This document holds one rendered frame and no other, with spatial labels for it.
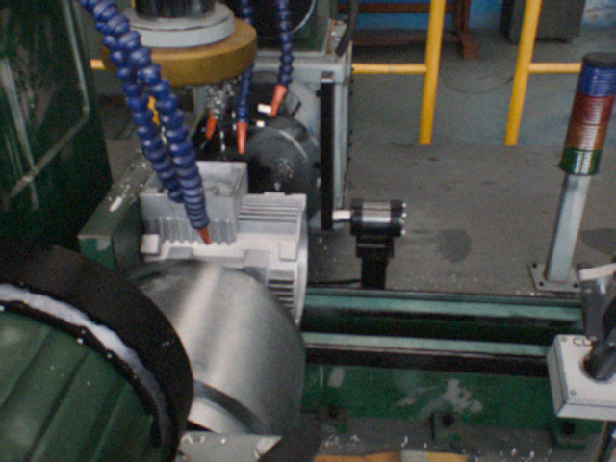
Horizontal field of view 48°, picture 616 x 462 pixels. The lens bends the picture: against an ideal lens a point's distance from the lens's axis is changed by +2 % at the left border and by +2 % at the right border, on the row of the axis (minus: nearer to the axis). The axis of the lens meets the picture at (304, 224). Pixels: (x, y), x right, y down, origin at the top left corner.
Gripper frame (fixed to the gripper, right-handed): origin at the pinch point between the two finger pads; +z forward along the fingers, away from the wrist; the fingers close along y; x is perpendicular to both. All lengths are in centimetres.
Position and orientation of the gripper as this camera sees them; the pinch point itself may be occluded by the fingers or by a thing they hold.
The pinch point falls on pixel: (610, 349)
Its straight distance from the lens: 74.1
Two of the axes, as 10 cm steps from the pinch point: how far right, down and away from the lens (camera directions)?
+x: -0.8, 8.1, -5.8
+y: -10.0, -0.4, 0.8
